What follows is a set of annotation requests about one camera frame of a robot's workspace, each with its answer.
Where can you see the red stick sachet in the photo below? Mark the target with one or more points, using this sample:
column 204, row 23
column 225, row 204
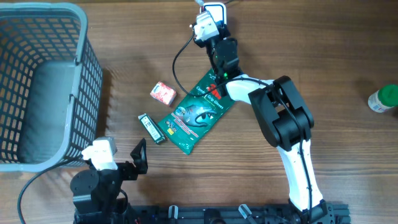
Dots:
column 200, row 2

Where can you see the green lidded jar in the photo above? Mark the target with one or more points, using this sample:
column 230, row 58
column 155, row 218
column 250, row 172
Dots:
column 383, row 99

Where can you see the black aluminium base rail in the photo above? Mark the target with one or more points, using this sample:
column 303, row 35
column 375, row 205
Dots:
column 267, row 214

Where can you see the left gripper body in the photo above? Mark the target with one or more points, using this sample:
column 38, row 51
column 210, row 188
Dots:
column 126, row 173

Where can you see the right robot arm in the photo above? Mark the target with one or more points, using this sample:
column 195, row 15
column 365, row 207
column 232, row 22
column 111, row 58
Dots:
column 284, row 118

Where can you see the grey plastic shopping basket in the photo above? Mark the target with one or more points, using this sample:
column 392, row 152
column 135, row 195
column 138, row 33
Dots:
column 51, row 83

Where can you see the green 3M gloves packet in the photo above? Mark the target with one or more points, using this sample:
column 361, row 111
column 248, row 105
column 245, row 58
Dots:
column 195, row 115

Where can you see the red white small box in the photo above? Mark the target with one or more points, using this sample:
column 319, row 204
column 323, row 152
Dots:
column 163, row 93

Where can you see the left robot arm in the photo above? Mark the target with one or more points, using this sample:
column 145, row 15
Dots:
column 97, row 193

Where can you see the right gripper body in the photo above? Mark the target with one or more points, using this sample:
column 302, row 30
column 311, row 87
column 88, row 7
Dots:
column 222, row 30

